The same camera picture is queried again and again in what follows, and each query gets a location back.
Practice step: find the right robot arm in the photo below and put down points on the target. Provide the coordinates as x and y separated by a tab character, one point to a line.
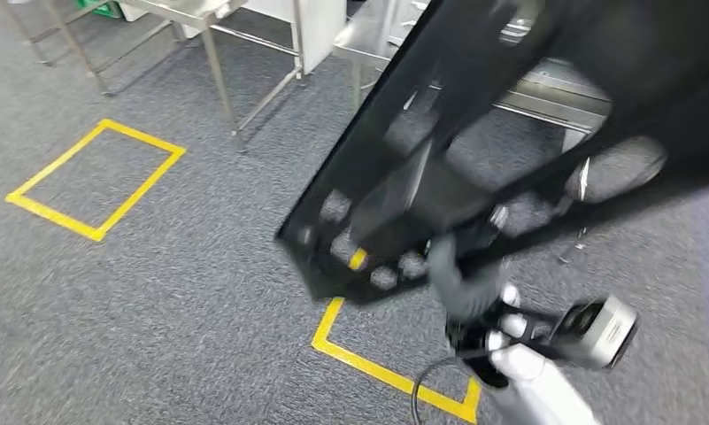
536	387

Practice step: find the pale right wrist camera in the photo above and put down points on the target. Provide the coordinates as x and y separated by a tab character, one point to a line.
600	331

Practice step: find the green crate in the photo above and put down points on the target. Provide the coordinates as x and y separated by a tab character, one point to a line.
99	7

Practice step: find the black plastic plate frame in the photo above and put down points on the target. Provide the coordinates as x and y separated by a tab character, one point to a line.
477	35

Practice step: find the steel workbench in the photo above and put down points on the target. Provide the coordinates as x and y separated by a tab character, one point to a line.
559	97

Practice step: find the black camera bracket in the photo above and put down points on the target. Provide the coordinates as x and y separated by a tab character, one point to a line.
471	340

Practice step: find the steel table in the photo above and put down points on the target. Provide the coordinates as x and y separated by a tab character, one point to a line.
184	12

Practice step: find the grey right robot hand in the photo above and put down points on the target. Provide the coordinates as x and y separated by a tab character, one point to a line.
446	275

